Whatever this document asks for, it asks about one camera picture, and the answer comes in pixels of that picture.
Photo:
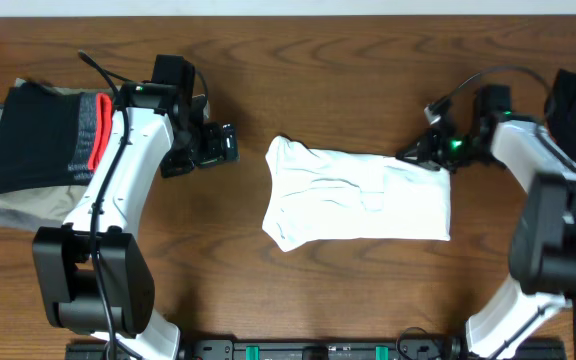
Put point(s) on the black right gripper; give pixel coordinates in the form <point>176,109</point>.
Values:
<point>428,156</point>

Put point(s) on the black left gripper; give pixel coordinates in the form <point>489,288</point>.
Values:
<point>216,152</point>

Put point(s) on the white t-shirt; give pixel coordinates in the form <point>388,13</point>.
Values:
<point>331,195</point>

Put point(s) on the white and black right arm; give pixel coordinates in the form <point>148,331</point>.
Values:
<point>542,256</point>

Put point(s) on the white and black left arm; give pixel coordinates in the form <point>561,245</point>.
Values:
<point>93,277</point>

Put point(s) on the folded grey red-trimmed garment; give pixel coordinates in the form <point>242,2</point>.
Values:
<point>94,128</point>

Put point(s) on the folded black garment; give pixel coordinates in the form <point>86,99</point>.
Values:
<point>38,138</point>

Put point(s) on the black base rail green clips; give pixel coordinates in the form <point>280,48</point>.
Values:
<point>411,348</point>

